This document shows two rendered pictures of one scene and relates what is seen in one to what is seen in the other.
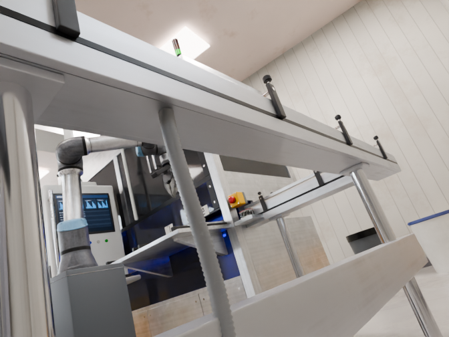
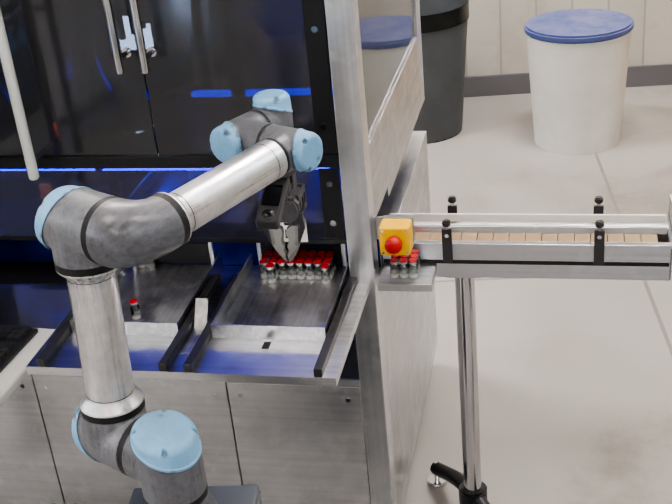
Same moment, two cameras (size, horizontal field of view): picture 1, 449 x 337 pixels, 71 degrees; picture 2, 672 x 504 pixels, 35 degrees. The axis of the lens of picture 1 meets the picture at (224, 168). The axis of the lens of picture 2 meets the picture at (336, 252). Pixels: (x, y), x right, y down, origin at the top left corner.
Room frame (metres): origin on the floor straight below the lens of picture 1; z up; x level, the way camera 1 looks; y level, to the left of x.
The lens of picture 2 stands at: (-0.27, 0.98, 2.12)
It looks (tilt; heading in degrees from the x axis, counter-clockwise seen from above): 27 degrees down; 338
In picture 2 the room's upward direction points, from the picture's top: 6 degrees counter-clockwise
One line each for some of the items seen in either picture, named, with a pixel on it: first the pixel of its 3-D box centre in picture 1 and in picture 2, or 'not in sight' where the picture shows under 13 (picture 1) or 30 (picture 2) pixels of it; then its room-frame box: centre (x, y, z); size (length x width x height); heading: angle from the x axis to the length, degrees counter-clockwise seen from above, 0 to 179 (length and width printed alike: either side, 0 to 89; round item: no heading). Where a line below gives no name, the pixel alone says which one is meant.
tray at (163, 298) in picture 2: not in sight; (149, 291); (2.01, 0.53, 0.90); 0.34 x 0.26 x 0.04; 144
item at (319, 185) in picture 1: (295, 192); (523, 237); (1.70, -0.33, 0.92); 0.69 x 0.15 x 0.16; 54
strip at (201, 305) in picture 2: not in sight; (194, 325); (1.78, 0.49, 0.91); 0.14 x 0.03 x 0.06; 144
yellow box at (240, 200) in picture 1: (237, 200); (396, 235); (1.76, -0.02, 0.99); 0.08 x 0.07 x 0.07; 144
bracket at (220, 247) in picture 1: (202, 247); not in sight; (1.70, 0.24, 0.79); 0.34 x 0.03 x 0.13; 144
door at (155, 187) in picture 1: (140, 176); (40, 34); (2.21, 0.63, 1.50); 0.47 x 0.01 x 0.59; 54
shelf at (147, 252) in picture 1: (172, 247); (209, 318); (1.85, 0.43, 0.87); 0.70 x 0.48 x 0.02; 54
